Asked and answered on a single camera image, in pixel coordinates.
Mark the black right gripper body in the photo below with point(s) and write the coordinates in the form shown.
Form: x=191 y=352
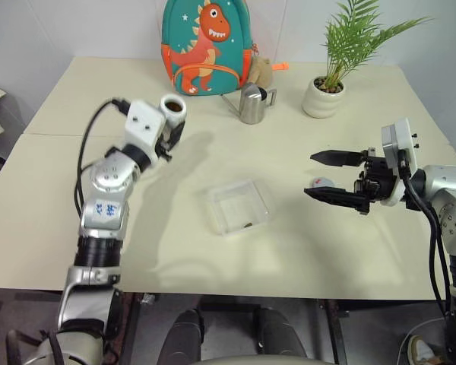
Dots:
x=376 y=178

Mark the clear plastic square container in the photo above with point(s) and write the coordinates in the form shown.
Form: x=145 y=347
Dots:
x=232 y=205

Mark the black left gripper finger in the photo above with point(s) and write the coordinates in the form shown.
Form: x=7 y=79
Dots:
x=178 y=131

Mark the white ribbed plant pot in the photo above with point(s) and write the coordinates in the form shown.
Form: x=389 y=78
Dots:
x=321 y=100

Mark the orange plastic tag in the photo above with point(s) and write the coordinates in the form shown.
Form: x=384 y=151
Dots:
x=281 y=65

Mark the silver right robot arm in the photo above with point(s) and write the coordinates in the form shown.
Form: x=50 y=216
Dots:
x=448 y=178

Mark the white object with red mark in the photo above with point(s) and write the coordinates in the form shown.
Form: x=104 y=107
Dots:
x=323 y=182

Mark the white cup with brown contents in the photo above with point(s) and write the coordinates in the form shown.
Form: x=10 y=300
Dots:
x=173 y=115

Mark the teal dinosaur backpack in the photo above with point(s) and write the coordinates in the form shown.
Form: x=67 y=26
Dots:
x=207 y=49

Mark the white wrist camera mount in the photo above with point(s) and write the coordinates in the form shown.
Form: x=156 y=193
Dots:
x=144 y=125
x=397 y=137

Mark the tan plush toy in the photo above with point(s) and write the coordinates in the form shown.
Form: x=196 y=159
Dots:
x=262 y=72

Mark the dark rounded shape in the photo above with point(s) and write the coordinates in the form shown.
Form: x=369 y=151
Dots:
x=184 y=334
x=279 y=334

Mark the white brown shoe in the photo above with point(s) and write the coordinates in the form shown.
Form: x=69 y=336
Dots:
x=423 y=351

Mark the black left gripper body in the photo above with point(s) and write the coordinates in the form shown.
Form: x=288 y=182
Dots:
x=166 y=146

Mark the stainless steel watering can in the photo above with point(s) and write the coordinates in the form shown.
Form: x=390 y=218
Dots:
x=252 y=106

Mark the green fern plant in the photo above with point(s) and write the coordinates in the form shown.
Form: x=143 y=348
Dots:
x=351 y=38

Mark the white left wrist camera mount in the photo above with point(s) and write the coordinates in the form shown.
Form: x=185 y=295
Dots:
x=144 y=125

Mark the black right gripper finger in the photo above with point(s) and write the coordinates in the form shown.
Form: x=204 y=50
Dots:
x=338 y=196
x=338 y=157

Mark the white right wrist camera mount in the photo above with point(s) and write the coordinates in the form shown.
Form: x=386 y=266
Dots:
x=397 y=137

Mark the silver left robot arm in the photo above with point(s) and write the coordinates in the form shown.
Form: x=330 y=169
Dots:
x=106 y=178

